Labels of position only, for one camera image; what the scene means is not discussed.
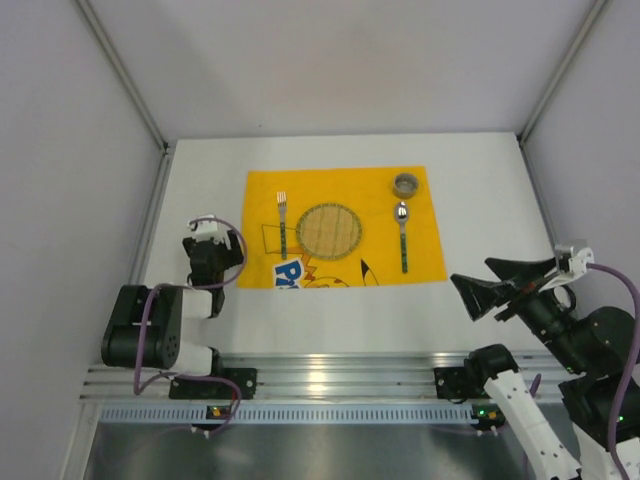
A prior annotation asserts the fork with green handle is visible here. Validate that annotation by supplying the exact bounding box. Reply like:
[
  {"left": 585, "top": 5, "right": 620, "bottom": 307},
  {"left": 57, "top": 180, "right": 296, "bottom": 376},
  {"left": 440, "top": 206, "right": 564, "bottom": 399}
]
[{"left": 276, "top": 191, "right": 288, "bottom": 260}]

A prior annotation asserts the spoon with green handle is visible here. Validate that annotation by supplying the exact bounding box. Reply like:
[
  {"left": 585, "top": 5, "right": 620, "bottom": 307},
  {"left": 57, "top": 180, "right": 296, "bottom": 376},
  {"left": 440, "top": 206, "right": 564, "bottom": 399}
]
[{"left": 394, "top": 201, "right": 409, "bottom": 274}]

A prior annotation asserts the round woven bamboo plate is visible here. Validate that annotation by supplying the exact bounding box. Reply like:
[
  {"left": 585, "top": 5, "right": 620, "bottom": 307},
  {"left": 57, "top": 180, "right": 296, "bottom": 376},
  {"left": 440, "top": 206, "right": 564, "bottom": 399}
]
[{"left": 296, "top": 203, "right": 363, "bottom": 261}]

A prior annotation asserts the yellow cartoon placemat cloth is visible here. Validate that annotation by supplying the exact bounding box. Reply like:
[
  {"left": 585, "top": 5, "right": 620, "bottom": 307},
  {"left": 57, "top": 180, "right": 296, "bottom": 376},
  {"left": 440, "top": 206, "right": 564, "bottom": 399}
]
[{"left": 238, "top": 166, "right": 447, "bottom": 289}]

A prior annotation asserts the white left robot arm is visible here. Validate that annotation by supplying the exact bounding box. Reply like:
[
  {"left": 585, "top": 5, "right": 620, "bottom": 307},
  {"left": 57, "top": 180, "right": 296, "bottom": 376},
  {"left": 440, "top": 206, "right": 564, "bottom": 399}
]
[{"left": 101, "top": 217, "right": 246, "bottom": 376}]

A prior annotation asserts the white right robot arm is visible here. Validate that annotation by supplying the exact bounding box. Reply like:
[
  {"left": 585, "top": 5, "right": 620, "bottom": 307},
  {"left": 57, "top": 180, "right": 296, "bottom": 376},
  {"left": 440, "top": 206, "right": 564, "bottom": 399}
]
[{"left": 450, "top": 248, "right": 639, "bottom": 479}]

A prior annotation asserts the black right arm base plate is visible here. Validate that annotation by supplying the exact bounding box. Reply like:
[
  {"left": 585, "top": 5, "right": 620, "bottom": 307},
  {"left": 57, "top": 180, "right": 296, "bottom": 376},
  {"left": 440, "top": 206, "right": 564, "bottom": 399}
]
[{"left": 433, "top": 364, "right": 498, "bottom": 403}]

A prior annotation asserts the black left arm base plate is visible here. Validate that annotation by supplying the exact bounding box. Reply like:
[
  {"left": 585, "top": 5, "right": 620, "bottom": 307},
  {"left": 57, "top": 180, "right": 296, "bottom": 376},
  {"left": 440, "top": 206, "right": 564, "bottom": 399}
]
[{"left": 168, "top": 367, "right": 258, "bottom": 400}]

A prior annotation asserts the aluminium mounting rail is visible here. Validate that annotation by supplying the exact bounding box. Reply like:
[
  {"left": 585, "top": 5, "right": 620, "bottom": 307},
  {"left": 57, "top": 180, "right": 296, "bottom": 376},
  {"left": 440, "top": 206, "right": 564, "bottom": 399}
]
[{"left": 79, "top": 350, "right": 571, "bottom": 401}]

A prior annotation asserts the perforated grey cable duct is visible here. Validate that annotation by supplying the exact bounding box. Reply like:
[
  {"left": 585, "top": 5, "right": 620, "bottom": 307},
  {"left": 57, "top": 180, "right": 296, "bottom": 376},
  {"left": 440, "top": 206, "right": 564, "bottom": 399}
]
[{"left": 100, "top": 402, "right": 503, "bottom": 425}]

